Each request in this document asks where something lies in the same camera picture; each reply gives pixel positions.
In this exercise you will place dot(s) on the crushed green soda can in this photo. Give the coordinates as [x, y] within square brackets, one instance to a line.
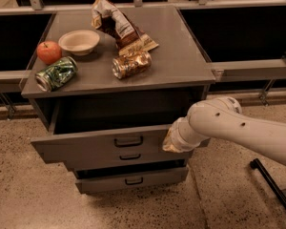
[57, 74]

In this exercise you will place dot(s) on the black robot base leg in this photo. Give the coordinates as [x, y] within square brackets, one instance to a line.
[280, 194]

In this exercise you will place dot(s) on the grey top drawer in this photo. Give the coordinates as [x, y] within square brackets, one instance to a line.
[80, 130]

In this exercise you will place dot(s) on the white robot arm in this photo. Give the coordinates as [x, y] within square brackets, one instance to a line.
[222, 118]

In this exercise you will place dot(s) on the red apple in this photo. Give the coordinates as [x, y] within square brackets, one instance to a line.
[49, 52]

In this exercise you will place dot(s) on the grey middle drawer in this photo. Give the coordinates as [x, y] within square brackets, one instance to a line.
[107, 161]

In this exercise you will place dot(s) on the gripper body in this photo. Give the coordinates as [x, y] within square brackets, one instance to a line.
[178, 136]

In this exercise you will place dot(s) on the grey metal drawer cabinet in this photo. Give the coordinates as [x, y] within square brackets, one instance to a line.
[177, 77]

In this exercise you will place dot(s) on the crushed gold soda can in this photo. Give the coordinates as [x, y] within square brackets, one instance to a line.
[130, 64]

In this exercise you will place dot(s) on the beige paper bowl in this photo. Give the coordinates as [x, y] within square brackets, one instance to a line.
[80, 42]

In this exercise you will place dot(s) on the grey drawer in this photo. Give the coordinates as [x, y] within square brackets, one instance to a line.
[130, 181]
[107, 161]
[80, 130]

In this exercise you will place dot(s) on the crumpled chip bag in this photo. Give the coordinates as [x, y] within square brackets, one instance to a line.
[106, 17]

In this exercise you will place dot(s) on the grey bottom drawer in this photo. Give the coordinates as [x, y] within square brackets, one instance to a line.
[130, 181]

